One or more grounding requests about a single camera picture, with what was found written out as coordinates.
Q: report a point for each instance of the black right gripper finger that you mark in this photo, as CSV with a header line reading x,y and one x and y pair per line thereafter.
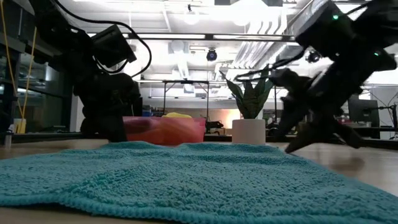
x,y
320,133
290,99

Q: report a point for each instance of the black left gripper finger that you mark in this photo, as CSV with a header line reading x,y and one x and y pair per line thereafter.
x,y
134,91
107,130

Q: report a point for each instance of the bright yellow ribbed towel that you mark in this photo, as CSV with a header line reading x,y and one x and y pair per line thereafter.
x,y
177,115

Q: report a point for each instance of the pink plastic bin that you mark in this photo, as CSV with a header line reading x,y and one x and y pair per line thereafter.
x,y
192,124

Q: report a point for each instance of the teal microfiber towel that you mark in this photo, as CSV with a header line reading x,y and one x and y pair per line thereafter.
x,y
186,183

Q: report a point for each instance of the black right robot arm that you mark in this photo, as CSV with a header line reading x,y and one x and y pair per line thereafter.
x,y
379,31

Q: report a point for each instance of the black background robot arm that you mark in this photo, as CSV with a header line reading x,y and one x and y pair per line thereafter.
x,y
214,125

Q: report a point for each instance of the black computer monitor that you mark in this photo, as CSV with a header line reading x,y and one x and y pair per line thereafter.
x,y
363,110

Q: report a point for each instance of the green snake plant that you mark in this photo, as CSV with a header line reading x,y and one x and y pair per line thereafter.
x,y
252,99

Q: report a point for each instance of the white plant pot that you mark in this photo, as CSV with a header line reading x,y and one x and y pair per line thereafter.
x,y
248,132

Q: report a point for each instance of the long ceiling light strip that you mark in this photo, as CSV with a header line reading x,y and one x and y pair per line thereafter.
x,y
186,36

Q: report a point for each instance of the small white container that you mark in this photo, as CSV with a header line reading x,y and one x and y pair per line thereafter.
x,y
20,126

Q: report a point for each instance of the round ceiling lamp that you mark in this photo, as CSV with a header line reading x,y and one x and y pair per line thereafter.
x,y
190,17

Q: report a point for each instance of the small white cylinder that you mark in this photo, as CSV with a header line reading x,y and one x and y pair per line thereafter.
x,y
8,140

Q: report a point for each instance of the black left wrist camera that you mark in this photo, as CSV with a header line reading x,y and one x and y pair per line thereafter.
x,y
112,46

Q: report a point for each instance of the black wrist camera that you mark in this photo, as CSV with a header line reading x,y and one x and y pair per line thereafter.
x,y
112,46
323,29

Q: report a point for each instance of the black background table frame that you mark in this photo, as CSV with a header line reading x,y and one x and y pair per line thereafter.
x,y
186,82

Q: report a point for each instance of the black aluminium table frame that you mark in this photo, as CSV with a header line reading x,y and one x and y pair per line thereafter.
x,y
46,137

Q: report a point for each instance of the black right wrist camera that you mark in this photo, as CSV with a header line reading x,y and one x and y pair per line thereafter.
x,y
323,29

